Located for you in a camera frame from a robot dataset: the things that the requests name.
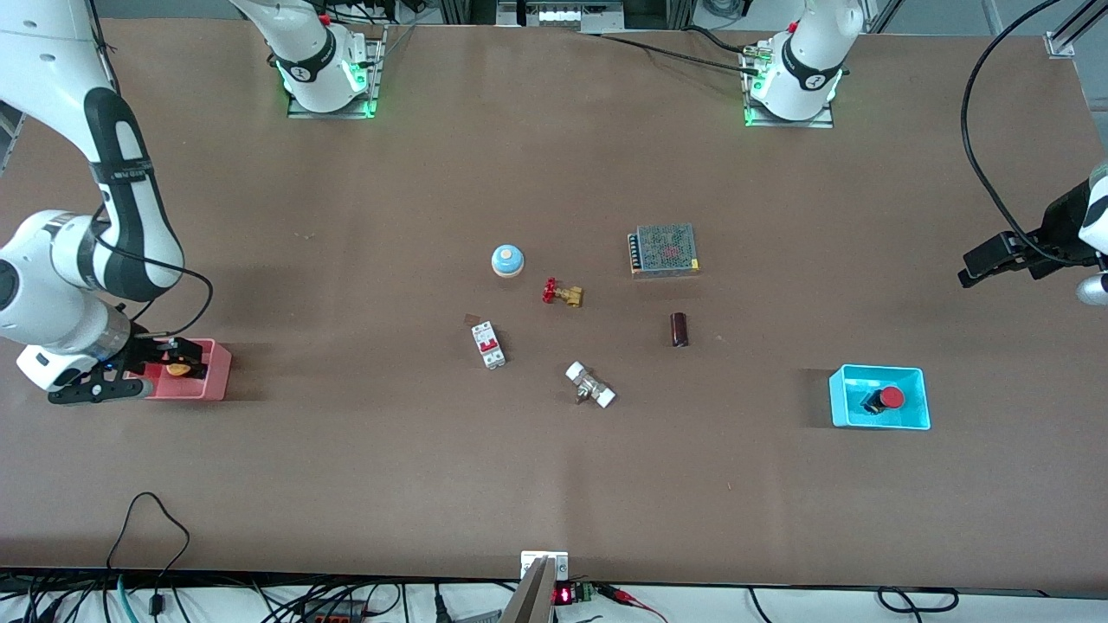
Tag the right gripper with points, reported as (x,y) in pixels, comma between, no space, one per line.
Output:
(144,350)

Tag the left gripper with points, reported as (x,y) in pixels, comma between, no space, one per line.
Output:
(1058,227)

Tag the yellow push button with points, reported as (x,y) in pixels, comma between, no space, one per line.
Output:
(178,369)

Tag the red push button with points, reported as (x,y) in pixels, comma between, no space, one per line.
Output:
(890,398)

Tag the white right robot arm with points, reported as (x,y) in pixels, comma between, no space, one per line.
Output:
(52,277)

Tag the pink plastic box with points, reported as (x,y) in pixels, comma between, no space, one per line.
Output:
(216,372)

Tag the cyan plastic box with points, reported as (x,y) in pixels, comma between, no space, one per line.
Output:
(900,417)

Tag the orange power strip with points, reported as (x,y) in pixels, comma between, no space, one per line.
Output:
(333,616)

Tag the white red circuit breaker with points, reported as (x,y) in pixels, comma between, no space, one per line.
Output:
(488,344)

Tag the dark red cylinder capacitor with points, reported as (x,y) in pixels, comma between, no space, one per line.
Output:
(679,330)

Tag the metal mesh power supply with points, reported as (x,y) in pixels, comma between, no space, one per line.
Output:
(665,249)

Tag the blue white round bell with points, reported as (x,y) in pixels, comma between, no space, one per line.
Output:
(507,260)

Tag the metal valve white ends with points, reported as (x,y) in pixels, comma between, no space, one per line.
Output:
(590,386)

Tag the red LED display module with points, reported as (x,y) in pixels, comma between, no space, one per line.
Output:
(564,594)

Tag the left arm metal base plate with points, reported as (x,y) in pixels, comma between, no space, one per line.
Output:
(827,121)

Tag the aluminium frame corner post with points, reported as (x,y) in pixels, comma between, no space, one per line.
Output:
(1069,35)

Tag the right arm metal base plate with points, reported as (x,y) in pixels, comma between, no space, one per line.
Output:
(377,82)

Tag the white metal mount bracket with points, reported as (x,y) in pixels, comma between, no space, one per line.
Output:
(530,561)

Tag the grey camera mount bar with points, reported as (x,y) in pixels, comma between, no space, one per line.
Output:
(530,601)

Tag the white device on aluminium frame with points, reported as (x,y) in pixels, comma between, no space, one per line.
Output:
(563,13)

